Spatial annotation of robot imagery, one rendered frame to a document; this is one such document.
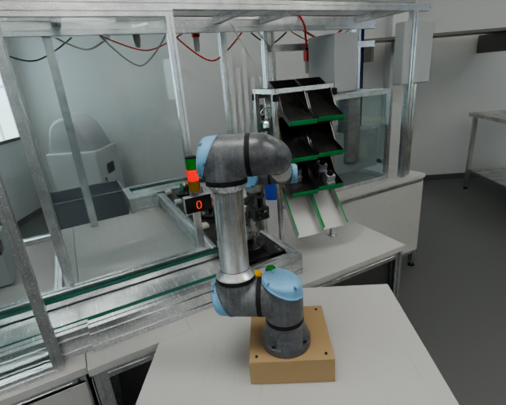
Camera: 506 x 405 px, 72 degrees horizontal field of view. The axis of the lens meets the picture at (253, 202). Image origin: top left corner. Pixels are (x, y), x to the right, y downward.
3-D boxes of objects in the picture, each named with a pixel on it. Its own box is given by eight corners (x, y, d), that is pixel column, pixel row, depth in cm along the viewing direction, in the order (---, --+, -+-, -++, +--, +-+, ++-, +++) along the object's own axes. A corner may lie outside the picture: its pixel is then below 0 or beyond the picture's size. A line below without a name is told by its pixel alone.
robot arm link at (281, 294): (304, 328, 99) (303, 287, 94) (257, 327, 101) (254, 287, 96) (304, 302, 110) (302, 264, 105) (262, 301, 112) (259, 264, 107)
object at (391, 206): (416, 265, 314) (425, 173, 284) (318, 308, 268) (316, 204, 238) (361, 238, 371) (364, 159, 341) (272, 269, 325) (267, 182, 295)
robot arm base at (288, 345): (317, 353, 102) (316, 326, 99) (267, 363, 101) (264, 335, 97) (302, 321, 117) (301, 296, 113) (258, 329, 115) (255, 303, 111)
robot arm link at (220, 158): (262, 325, 100) (246, 133, 86) (211, 325, 102) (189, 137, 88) (266, 303, 111) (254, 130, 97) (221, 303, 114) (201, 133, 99)
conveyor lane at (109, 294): (286, 270, 162) (285, 251, 159) (93, 341, 127) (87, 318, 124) (257, 247, 186) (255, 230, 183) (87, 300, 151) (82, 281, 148)
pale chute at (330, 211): (344, 225, 174) (348, 222, 170) (320, 230, 170) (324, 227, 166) (324, 177, 185) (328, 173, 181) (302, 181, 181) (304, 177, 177)
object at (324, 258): (405, 249, 178) (406, 244, 177) (89, 378, 115) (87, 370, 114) (267, 185, 296) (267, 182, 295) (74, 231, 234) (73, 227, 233)
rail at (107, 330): (303, 272, 159) (302, 251, 155) (95, 351, 122) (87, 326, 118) (295, 267, 164) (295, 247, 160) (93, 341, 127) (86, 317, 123)
